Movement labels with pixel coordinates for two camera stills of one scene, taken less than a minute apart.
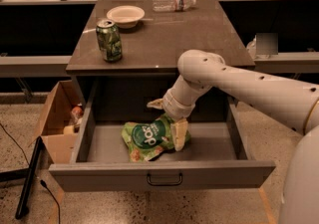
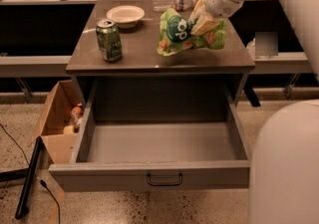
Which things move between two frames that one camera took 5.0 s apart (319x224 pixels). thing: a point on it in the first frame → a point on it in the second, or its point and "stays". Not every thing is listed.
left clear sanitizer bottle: x=251 y=48 stays
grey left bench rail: x=34 y=66 stays
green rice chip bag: x=148 y=140 → x=175 y=37
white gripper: x=173 y=107 → x=219 y=1
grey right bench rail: x=303 y=62 stays
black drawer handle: x=164 y=184 stays
